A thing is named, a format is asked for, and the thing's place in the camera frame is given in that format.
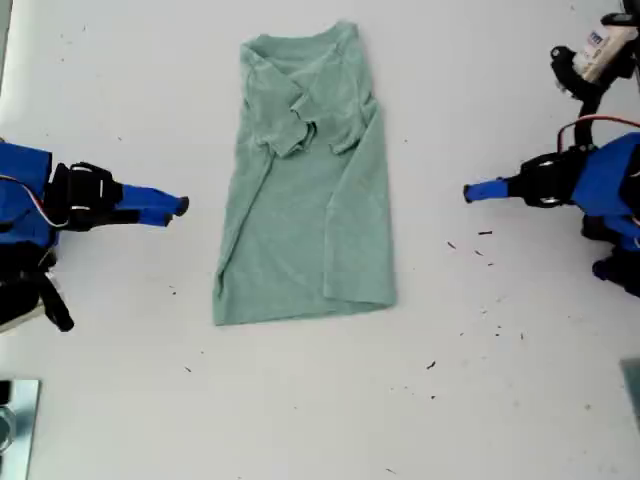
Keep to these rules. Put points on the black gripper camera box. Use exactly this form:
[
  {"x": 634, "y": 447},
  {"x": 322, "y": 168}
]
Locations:
[
  {"x": 20, "y": 305},
  {"x": 600, "y": 50}
]

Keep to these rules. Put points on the green t-shirt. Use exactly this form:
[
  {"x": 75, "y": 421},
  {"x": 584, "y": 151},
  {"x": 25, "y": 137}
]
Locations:
[{"x": 300, "y": 240}]

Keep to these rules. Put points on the large steel plate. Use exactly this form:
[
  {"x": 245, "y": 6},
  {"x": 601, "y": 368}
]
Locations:
[{"x": 22, "y": 430}]

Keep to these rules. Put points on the black camera stalk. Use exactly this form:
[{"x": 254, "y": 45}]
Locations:
[
  {"x": 57, "y": 305},
  {"x": 586, "y": 122}
]

